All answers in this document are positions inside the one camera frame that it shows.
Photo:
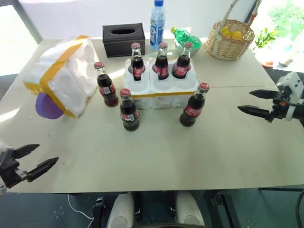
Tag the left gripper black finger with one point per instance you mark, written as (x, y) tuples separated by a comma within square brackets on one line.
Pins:
[(40, 169), (26, 150)]

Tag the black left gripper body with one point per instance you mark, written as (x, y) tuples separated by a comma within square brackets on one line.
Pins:
[(9, 166)]

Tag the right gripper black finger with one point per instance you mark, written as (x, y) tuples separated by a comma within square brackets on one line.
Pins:
[(255, 110), (264, 94)]

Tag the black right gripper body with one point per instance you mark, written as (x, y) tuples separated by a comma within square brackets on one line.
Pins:
[(280, 109)]

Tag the glass cola bottle red cap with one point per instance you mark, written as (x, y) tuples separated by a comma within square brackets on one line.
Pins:
[(129, 114), (107, 89), (162, 64), (192, 109), (138, 65), (181, 67)]

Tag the white foam lid yellow tape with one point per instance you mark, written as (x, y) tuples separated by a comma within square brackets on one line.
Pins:
[(60, 78)]

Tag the white foam bottle tray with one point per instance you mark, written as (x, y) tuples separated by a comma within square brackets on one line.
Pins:
[(164, 95)]

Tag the black tissue box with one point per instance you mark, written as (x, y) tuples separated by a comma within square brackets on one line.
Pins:
[(123, 45)]

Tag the small red object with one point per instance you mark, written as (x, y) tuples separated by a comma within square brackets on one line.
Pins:
[(268, 63)]

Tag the purple round disc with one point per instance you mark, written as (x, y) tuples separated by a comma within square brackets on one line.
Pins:
[(46, 108)]

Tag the green leafy plant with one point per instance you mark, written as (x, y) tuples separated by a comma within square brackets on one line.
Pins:
[(266, 38)]

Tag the woven wicker basket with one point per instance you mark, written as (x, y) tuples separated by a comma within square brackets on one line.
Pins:
[(228, 48)]

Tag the yellow fruit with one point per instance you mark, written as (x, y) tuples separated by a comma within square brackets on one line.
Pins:
[(234, 35)]

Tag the pale green bowl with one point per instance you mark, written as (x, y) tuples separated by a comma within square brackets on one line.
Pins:
[(196, 50)]

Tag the white rounded robot leg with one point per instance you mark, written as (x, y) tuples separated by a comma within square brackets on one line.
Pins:
[(188, 209), (121, 211)]

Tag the green plastic soda bottle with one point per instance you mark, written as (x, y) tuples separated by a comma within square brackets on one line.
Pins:
[(187, 38)]

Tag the clear water bottle blue label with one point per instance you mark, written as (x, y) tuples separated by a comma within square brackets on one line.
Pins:
[(157, 28)]

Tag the black table frame leg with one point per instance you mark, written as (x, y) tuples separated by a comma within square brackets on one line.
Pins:
[(224, 209), (98, 212)]

